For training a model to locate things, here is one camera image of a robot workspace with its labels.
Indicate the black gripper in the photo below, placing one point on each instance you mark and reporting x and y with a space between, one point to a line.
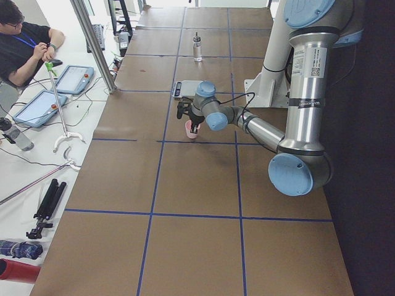
195 118

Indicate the pink plastic cup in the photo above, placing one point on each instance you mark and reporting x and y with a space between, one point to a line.
188 129

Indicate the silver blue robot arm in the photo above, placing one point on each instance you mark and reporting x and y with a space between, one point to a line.
300 163

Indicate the grey kitchen scale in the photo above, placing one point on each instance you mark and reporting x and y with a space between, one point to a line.
185 88

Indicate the clear glass sauce bottle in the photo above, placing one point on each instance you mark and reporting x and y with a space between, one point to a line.
197 54

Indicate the far blue teach pendant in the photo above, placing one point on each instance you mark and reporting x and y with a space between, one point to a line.
74 79

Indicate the blue teach pendant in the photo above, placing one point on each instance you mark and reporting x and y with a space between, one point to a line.
74 79
38 111

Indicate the black keyboard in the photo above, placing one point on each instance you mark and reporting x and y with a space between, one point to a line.
98 31

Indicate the black folded tripod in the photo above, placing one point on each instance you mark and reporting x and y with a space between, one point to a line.
47 208

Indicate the silver reacher grabber tool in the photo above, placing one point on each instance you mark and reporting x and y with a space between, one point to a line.
66 133

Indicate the near blue teach pendant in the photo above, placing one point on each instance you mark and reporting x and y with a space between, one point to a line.
38 111

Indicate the seated person in black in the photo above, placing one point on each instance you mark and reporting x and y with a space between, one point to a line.
25 46

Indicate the blue folded umbrella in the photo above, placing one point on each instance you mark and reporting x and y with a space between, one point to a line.
20 249

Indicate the red cylinder bottle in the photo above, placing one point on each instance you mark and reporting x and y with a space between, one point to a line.
16 271

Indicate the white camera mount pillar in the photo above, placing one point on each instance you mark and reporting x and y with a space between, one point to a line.
269 89

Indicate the aluminium frame post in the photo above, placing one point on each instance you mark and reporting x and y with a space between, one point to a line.
85 23

